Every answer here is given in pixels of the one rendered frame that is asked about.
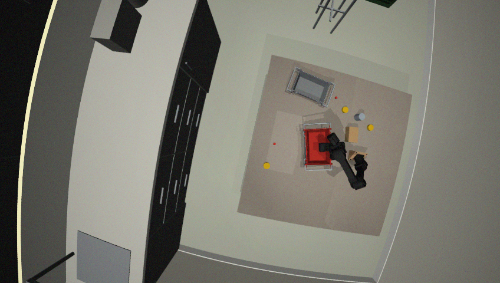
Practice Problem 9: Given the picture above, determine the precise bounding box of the grey cylinder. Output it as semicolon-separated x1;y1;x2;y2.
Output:
354;113;365;121

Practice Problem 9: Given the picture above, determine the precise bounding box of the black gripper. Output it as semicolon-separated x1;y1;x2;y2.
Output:
318;142;345;152

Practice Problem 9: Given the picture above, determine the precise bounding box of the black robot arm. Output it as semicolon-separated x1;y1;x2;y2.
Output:
327;133;368;190

